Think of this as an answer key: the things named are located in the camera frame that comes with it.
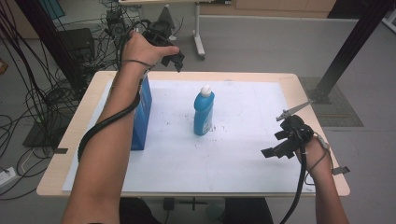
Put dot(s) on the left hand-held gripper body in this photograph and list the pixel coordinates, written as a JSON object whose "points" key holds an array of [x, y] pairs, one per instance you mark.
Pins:
{"points": [[160, 32]]}

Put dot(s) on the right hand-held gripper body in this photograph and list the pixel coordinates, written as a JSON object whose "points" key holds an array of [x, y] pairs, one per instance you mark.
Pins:
{"points": [[295, 129]]}

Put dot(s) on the blue bottle with white cap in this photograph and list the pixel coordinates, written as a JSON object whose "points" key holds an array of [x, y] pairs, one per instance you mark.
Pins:
{"points": [[204, 113]]}

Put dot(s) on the blue cardboard box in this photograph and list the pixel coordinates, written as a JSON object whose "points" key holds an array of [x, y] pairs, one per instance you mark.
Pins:
{"points": [[142, 119]]}

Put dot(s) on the person's left hand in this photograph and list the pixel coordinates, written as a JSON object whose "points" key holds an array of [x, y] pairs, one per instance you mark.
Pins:
{"points": [[140, 49]]}

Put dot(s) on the person's right hand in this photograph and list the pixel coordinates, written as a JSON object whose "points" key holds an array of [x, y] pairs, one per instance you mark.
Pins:
{"points": [[316, 157]]}

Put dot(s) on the computer tower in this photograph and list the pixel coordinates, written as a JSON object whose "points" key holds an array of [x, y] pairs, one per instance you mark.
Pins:
{"points": [[114, 20]]}

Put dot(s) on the grey grid floor mat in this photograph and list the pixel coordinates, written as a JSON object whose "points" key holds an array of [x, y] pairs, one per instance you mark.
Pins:
{"points": [[337, 105]]}

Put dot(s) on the white paper sheet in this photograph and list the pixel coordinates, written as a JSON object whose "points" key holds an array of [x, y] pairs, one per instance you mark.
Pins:
{"points": [[224, 155]]}

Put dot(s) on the grey tape piece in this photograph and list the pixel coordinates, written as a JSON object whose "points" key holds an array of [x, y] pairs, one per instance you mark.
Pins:
{"points": [[341, 170], [60, 151]]}

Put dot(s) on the person's right leg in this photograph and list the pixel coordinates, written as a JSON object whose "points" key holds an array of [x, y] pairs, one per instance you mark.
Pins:
{"points": [[249, 213]]}

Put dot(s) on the person's leg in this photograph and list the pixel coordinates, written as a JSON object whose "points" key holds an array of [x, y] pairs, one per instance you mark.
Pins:
{"points": [[137, 213], [249, 213]]}

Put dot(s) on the black box case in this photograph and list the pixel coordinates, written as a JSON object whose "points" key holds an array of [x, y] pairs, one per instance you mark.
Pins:
{"points": [[77, 42]]}

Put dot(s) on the wooden cabinet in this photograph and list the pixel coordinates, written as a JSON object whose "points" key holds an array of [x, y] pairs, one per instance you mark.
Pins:
{"points": [[267, 7]]}

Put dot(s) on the black power adapter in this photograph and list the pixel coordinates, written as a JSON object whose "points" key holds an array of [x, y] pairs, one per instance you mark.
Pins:
{"points": [[169, 203]]}

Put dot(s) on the person's left leg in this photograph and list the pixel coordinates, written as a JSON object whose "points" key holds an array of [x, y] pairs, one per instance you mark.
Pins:
{"points": [[137, 213]]}

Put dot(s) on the black floor plate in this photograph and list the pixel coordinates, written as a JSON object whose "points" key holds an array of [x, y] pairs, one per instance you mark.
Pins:
{"points": [[37, 138]]}

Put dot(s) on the white power strip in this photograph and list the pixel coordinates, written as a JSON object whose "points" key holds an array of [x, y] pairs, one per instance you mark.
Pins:
{"points": [[7, 176]]}

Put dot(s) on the white desk frame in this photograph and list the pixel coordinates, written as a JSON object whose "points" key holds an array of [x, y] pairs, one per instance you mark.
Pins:
{"points": [[198, 34]]}

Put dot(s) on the black metal frame post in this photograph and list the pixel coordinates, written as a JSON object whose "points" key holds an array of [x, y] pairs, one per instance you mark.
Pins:
{"points": [[49, 37], [351, 49]]}

